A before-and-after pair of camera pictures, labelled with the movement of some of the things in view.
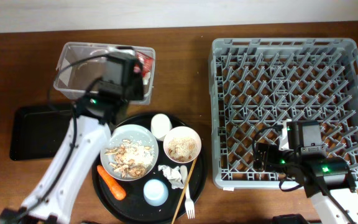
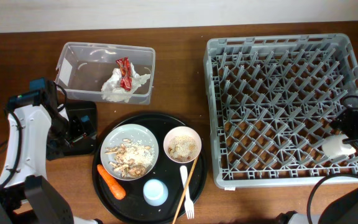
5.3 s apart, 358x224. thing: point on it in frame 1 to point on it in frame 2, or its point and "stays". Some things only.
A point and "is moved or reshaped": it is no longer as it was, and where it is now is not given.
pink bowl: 182,144 stays
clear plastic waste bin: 81,65 stays
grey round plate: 129,152 stays
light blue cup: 155,192 stays
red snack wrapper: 146,61 is moved or reshaped
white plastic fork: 189,205 stays
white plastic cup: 160,124 to 333,146
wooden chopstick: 184,191 stays
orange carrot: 115,188 stays
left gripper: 117,85 to 56,146
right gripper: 271,151 to 344,121
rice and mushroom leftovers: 131,158 stays
